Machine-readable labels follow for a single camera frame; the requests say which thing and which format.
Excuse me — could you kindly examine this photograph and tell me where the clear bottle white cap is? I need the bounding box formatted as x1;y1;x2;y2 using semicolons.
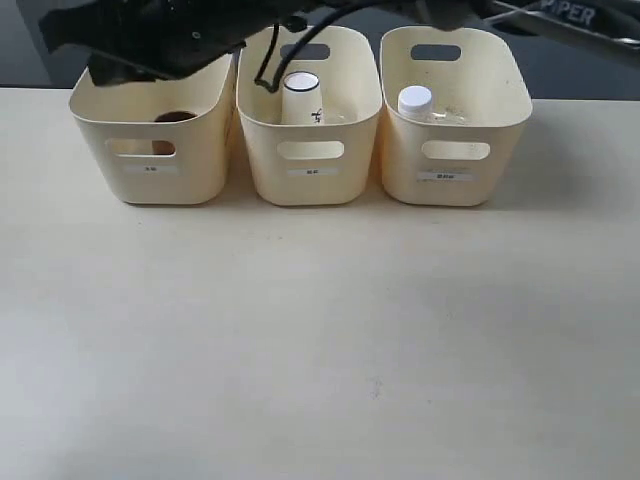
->
397;85;467;125

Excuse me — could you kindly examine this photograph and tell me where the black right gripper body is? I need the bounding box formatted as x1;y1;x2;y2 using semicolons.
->
84;0;321;81

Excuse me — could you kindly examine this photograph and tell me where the left cream plastic bin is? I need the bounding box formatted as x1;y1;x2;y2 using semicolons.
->
69;55;236;205

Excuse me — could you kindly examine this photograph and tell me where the middle cream plastic bin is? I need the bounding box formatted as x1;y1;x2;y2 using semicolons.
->
236;26;383;206

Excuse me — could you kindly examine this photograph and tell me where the white paper cup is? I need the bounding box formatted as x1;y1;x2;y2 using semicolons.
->
281;71;324;125

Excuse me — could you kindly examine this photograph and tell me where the right cream plastic bin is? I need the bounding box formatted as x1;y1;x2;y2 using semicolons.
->
379;26;533;207

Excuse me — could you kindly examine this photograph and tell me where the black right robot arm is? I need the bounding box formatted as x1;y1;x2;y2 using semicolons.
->
38;1;639;93

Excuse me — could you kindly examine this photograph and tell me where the brown wooden cup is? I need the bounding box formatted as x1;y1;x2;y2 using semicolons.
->
151;110;199;156

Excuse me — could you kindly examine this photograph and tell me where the cream plastic bin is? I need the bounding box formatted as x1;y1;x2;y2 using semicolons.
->
236;26;383;206
69;55;236;205
379;26;533;207

